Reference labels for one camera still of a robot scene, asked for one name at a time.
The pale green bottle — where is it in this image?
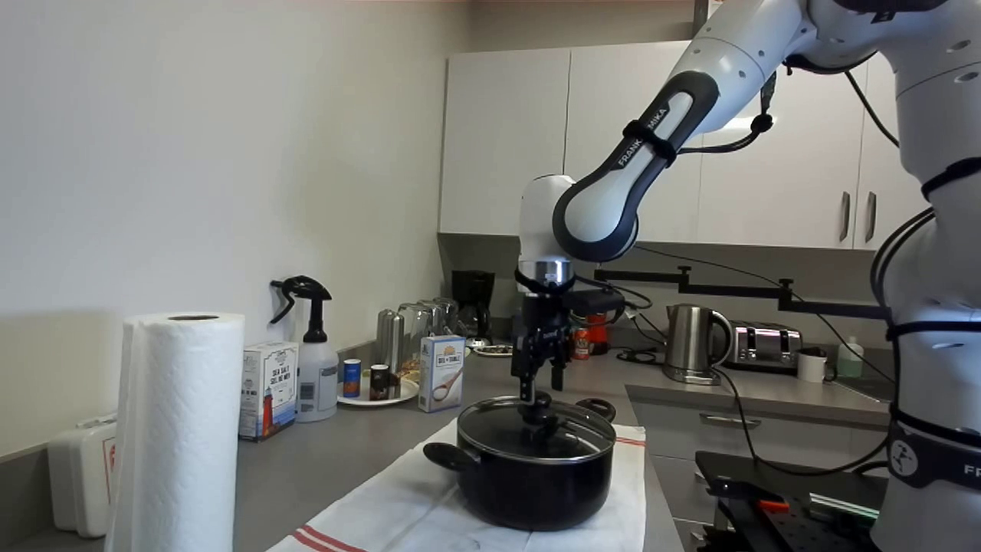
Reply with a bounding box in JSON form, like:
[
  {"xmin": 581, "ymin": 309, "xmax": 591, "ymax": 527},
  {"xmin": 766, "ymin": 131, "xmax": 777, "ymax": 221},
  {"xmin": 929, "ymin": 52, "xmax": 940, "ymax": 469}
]
[{"xmin": 838, "ymin": 333, "xmax": 867, "ymax": 384}]

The small dark jar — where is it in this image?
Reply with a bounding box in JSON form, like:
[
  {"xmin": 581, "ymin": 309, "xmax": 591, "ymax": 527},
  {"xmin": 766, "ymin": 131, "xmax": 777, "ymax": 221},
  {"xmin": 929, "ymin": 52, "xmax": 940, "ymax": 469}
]
[{"xmin": 369, "ymin": 360, "xmax": 394, "ymax": 401}]

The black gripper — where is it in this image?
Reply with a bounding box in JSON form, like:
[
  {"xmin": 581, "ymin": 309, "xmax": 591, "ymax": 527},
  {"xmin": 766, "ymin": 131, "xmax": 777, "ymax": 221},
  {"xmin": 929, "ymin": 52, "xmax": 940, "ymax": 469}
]
[{"xmin": 511, "ymin": 289, "xmax": 577, "ymax": 403}]

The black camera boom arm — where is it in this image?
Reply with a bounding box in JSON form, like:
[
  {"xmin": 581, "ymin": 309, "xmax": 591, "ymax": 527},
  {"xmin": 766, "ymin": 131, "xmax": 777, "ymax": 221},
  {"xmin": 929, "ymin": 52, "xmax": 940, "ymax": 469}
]
[{"xmin": 591, "ymin": 260, "xmax": 893, "ymax": 323}]

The white napkin holder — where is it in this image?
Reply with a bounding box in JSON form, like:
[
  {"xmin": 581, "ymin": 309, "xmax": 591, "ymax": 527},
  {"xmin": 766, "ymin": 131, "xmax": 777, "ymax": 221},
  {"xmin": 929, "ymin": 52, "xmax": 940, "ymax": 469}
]
[{"xmin": 44, "ymin": 409, "xmax": 118, "ymax": 542}]

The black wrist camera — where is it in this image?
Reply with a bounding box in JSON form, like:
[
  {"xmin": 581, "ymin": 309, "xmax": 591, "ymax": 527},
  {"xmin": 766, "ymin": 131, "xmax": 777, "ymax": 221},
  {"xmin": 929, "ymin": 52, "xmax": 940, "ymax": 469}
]
[{"xmin": 563, "ymin": 282, "xmax": 628, "ymax": 318}]

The silver toaster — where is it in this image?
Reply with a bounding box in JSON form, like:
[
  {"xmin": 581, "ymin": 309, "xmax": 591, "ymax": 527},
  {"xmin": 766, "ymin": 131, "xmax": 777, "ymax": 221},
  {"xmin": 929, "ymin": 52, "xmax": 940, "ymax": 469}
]
[{"xmin": 730, "ymin": 323, "xmax": 806, "ymax": 373}]

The white wall cabinet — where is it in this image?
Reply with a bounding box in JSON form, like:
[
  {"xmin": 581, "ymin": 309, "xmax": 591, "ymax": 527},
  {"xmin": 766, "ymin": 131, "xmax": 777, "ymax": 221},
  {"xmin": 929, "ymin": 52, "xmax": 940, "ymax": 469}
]
[{"xmin": 437, "ymin": 38, "xmax": 933, "ymax": 255}]

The white cup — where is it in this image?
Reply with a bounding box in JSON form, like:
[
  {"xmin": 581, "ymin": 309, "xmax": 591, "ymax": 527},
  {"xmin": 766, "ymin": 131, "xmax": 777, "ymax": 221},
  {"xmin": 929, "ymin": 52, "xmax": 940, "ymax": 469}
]
[{"xmin": 795, "ymin": 349, "xmax": 829, "ymax": 387}]

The black base platform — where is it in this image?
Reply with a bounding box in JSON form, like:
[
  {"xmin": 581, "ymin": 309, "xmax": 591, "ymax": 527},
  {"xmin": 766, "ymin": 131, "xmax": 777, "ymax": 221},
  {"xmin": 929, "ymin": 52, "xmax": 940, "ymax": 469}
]
[{"xmin": 694, "ymin": 448, "xmax": 893, "ymax": 552}]

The black coffee maker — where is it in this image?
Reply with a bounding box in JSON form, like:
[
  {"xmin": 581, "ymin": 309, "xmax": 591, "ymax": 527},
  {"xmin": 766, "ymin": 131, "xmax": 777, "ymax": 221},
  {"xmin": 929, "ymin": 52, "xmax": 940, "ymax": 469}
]
[{"xmin": 450, "ymin": 267, "xmax": 499, "ymax": 340}]

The round plate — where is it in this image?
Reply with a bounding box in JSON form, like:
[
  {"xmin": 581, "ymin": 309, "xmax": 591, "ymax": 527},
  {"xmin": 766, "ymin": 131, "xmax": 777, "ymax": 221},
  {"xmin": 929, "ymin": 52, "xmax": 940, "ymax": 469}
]
[{"xmin": 334, "ymin": 378, "xmax": 422, "ymax": 409}]

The clear spray bottle black nozzle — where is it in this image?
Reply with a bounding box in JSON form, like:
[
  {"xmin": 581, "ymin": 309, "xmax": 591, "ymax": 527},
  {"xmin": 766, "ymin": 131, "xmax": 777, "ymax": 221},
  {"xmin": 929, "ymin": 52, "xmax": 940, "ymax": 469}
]
[{"xmin": 271, "ymin": 271, "xmax": 342, "ymax": 423}]

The blue and white carton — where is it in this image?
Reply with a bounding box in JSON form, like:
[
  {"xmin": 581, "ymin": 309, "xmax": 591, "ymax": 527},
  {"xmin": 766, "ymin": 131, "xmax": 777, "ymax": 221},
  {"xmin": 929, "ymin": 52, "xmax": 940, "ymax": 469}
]
[{"xmin": 416, "ymin": 331, "xmax": 469, "ymax": 414}]

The black power cable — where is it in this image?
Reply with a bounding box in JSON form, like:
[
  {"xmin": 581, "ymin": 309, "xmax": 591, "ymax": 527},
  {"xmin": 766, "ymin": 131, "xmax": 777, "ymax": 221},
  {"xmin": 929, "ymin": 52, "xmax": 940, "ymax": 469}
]
[{"xmin": 713, "ymin": 368, "xmax": 893, "ymax": 482}]

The small jar with blue label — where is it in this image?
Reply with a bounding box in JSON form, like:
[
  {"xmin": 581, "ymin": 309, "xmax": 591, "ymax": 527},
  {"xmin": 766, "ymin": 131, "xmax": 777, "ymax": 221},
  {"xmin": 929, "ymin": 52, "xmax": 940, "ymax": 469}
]
[{"xmin": 340, "ymin": 353, "xmax": 366, "ymax": 401}]

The red orange container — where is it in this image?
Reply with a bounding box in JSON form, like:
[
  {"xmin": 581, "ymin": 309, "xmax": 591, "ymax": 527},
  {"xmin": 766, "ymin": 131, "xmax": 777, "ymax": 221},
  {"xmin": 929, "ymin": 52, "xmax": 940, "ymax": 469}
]
[{"xmin": 580, "ymin": 313, "xmax": 617, "ymax": 360}]

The white box with red print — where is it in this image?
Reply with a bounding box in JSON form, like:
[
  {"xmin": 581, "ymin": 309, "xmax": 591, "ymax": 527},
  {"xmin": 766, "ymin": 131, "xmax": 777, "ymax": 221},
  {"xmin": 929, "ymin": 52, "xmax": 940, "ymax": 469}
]
[{"xmin": 240, "ymin": 340, "xmax": 299, "ymax": 442}]

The white towel with red stripes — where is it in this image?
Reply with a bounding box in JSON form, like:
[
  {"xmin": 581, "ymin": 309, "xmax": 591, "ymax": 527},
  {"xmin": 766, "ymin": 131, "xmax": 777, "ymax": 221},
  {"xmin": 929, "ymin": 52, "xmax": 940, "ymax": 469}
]
[{"xmin": 266, "ymin": 414, "xmax": 652, "ymax": 552}]

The glass lid with black knob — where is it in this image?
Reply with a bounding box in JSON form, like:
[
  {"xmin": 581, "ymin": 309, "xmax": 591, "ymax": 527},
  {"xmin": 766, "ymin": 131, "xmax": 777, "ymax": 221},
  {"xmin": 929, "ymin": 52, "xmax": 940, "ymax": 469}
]
[{"xmin": 456, "ymin": 391, "xmax": 620, "ymax": 469}]

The black cooking pot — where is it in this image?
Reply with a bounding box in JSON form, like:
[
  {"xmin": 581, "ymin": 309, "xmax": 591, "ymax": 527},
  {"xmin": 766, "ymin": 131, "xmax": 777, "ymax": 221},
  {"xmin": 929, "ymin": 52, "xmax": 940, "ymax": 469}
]
[{"xmin": 421, "ymin": 391, "xmax": 620, "ymax": 533}]

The white paper towel roll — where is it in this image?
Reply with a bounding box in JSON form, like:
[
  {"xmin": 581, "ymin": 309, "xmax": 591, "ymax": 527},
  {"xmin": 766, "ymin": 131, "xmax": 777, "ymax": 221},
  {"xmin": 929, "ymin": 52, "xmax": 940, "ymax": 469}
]
[{"xmin": 104, "ymin": 309, "xmax": 247, "ymax": 552}]

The stainless steel kettle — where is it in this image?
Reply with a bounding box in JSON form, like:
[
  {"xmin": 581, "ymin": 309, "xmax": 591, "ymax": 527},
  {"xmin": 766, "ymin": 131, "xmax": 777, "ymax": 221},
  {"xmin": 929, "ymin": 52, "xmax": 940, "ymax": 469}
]
[{"xmin": 661, "ymin": 300, "xmax": 738, "ymax": 387}]

